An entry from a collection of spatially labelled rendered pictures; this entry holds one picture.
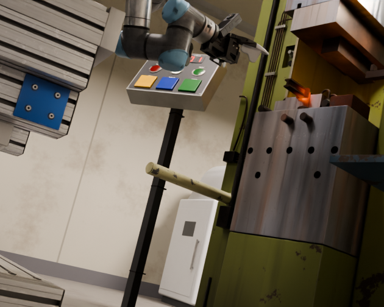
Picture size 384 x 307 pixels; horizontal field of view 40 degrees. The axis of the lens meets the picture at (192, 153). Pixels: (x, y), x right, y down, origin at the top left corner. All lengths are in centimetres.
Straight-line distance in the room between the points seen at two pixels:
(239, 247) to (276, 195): 22
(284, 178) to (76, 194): 315
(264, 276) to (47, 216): 315
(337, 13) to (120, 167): 321
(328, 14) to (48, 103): 125
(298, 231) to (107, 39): 90
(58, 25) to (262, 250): 102
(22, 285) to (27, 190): 374
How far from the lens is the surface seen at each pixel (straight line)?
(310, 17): 207
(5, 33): 103
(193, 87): 208
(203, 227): 433
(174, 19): 147
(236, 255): 181
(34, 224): 463
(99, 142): 480
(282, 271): 169
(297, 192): 172
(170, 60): 143
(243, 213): 183
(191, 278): 433
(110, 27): 109
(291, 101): 194
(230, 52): 159
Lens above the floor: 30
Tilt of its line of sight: 12 degrees up
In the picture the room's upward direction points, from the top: 13 degrees clockwise
